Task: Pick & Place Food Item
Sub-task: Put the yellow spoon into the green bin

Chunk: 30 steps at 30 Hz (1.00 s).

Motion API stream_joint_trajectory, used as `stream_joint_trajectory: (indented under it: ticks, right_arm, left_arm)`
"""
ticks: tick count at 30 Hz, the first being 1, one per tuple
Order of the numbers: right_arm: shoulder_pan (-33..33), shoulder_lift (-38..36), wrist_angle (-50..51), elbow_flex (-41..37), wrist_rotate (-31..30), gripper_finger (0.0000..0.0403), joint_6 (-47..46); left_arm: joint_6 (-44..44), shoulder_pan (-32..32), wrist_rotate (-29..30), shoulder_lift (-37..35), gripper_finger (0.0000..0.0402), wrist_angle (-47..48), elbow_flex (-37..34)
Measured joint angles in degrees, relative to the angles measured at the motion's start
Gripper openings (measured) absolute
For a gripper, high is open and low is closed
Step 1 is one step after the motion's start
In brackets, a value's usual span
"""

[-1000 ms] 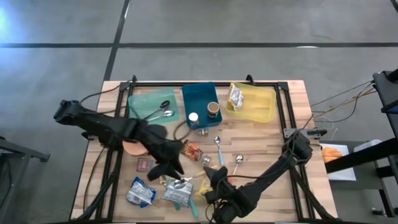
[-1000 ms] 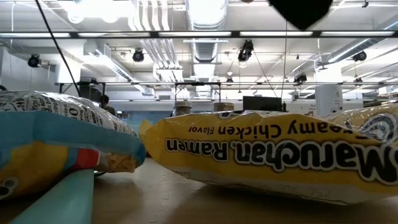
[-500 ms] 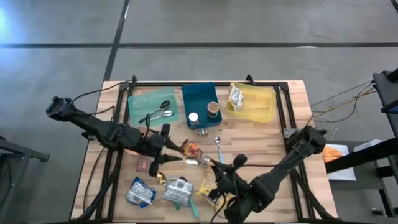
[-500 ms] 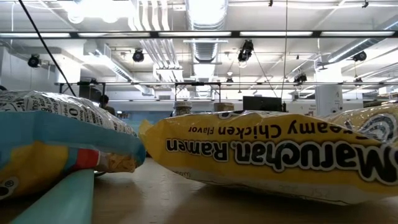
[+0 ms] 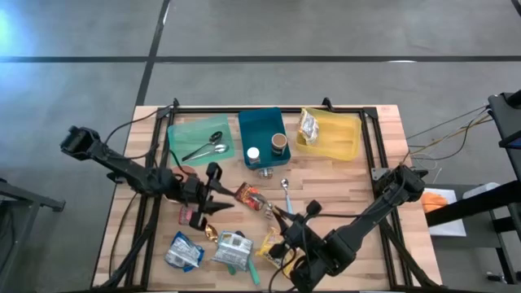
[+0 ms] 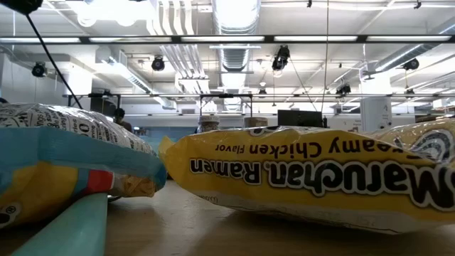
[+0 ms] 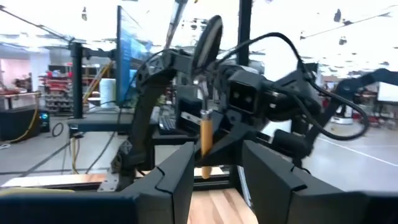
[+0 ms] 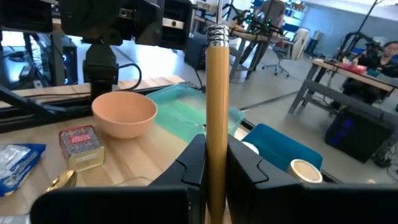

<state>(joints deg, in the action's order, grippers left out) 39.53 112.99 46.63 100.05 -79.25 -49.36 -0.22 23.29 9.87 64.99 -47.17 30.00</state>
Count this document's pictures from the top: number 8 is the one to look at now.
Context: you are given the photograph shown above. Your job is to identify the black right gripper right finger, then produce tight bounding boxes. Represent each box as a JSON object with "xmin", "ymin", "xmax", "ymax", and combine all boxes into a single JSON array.
[{"xmin": 226, "ymin": 133, "xmax": 398, "ymax": 224}]

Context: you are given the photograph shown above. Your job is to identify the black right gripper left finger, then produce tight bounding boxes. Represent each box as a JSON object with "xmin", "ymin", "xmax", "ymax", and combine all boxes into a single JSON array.
[{"xmin": 29, "ymin": 133, "xmax": 208, "ymax": 224}]

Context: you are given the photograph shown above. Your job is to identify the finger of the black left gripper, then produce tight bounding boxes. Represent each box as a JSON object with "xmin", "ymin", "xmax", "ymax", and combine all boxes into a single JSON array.
[
  {"xmin": 58, "ymin": 0, "xmax": 125, "ymax": 43},
  {"xmin": 124, "ymin": 0, "xmax": 162, "ymax": 46}
]

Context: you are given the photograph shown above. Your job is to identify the silver cutlery pile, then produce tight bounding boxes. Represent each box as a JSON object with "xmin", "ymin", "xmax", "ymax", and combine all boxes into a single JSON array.
[{"xmin": 205, "ymin": 0, "xmax": 231, "ymax": 224}]

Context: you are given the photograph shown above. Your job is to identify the black computer tower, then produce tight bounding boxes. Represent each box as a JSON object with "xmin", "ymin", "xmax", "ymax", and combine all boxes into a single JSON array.
[
  {"xmin": 325, "ymin": 107, "xmax": 398, "ymax": 164},
  {"xmin": 183, "ymin": 30, "xmax": 208, "ymax": 71}
]

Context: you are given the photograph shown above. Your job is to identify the blue plastic bin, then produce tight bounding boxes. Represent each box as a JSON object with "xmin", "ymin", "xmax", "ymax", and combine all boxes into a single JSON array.
[{"xmin": 241, "ymin": 123, "xmax": 324, "ymax": 174}]

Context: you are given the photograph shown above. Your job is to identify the wooden table grey legs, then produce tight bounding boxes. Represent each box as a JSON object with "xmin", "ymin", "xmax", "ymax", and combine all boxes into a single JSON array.
[
  {"xmin": 288, "ymin": 57, "xmax": 398, "ymax": 116},
  {"xmin": 228, "ymin": 26, "xmax": 299, "ymax": 82}
]

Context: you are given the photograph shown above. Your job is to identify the teal translucent plastic bin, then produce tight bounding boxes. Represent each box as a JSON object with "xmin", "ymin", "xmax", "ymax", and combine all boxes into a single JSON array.
[{"xmin": 146, "ymin": 83, "xmax": 246, "ymax": 144}]

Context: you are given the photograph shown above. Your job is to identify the gold spoon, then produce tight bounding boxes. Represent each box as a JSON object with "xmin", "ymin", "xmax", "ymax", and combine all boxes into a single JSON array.
[{"xmin": 45, "ymin": 169, "xmax": 78, "ymax": 193}]

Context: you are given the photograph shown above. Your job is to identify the orange plastic bowl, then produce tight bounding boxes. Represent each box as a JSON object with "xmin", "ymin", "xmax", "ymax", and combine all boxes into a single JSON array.
[{"xmin": 91, "ymin": 90, "xmax": 159, "ymax": 140}]

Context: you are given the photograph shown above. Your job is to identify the person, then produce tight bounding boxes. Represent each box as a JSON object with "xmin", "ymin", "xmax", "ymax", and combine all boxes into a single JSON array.
[
  {"xmin": 239, "ymin": 0, "xmax": 287, "ymax": 82},
  {"xmin": 341, "ymin": 40, "xmax": 398, "ymax": 105}
]

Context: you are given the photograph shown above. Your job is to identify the white office chair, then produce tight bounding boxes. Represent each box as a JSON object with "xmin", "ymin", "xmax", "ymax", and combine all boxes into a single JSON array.
[{"xmin": 262, "ymin": 27, "xmax": 311, "ymax": 78}]

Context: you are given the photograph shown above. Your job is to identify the blue white snack bag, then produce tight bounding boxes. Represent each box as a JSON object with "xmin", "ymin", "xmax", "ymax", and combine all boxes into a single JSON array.
[{"xmin": 0, "ymin": 142, "xmax": 47, "ymax": 197}]

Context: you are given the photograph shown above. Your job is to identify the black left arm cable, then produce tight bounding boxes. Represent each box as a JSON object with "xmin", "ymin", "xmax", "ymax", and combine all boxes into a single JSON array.
[{"xmin": 117, "ymin": 63, "xmax": 143, "ymax": 91}]

